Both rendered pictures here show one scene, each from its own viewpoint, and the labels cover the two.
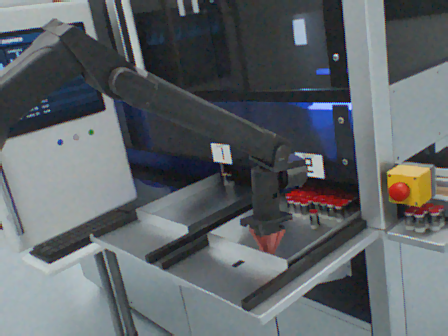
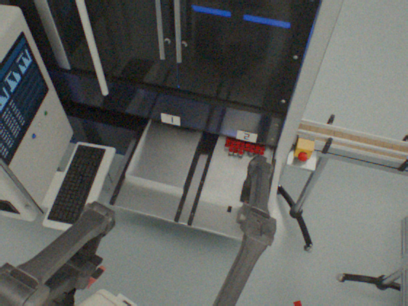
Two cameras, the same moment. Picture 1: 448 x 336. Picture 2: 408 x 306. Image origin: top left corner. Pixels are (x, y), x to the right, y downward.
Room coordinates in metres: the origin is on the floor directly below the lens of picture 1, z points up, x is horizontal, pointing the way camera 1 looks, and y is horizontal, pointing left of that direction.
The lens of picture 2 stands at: (0.47, 0.53, 2.38)
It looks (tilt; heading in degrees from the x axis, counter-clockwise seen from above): 57 degrees down; 323
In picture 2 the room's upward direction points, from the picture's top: 1 degrees clockwise
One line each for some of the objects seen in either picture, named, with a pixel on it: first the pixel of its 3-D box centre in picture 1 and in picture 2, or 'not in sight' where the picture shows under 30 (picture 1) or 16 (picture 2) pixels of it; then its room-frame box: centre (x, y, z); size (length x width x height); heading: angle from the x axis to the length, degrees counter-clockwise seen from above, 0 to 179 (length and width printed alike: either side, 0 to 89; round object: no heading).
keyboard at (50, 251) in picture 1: (94, 229); (77, 181); (1.47, 0.47, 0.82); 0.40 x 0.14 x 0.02; 133
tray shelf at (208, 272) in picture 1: (228, 229); (198, 175); (1.15, 0.02, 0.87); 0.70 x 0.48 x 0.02; 39
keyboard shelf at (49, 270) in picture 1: (91, 234); (73, 183); (1.49, 0.49, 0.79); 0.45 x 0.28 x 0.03; 133
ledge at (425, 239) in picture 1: (429, 229); (301, 156); (0.96, -0.43, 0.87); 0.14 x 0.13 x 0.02; 129
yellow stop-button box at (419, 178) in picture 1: (410, 184); (304, 147); (0.94, -0.39, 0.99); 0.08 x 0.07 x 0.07; 129
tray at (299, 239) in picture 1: (292, 222); (239, 168); (1.06, -0.14, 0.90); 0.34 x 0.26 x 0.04; 129
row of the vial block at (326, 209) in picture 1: (314, 207); (243, 151); (1.12, -0.21, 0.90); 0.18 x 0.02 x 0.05; 39
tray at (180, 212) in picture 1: (206, 200); (165, 151); (1.33, 0.07, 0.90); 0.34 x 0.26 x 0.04; 129
